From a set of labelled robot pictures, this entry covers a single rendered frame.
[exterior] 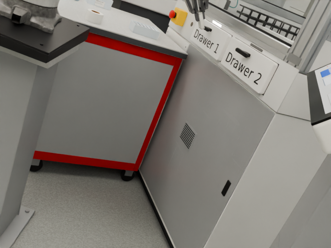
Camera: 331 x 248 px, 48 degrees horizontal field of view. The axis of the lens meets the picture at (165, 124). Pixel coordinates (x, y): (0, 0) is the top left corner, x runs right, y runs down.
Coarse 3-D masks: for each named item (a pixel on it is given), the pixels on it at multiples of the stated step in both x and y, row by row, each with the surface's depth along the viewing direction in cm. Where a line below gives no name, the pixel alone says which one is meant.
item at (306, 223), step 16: (320, 176) 78; (304, 192) 85; (320, 192) 72; (304, 208) 78; (320, 208) 70; (288, 224) 85; (304, 224) 72; (320, 224) 71; (288, 240) 78; (304, 240) 73; (320, 240) 71
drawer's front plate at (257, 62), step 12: (228, 48) 142; (240, 48) 135; (252, 48) 131; (228, 60) 141; (240, 60) 134; (252, 60) 128; (264, 60) 123; (240, 72) 133; (252, 72) 127; (264, 72) 121; (252, 84) 126; (264, 84) 121
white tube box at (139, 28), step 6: (132, 24) 169; (138, 24) 170; (144, 24) 175; (132, 30) 167; (138, 30) 167; (144, 30) 168; (150, 30) 169; (156, 30) 173; (150, 36) 170; (156, 36) 171
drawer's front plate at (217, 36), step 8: (208, 24) 158; (192, 32) 170; (200, 32) 163; (208, 32) 157; (216, 32) 152; (224, 32) 146; (192, 40) 169; (200, 40) 162; (208, 40) 156; (216, 40) 151; (224, 40) 145; (208, 48) 155; (224, 48) 146; (216, 56) 149
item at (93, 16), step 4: (88, 12) 153; (92, 12) 152; (96, 12) 157; (88, 16) 153; (92, 16) 153; (96, 16) 153; (100, 16) 154; (88, 20) 154; (92, 20) 153; (96, 20) 154; (100, 20) 155
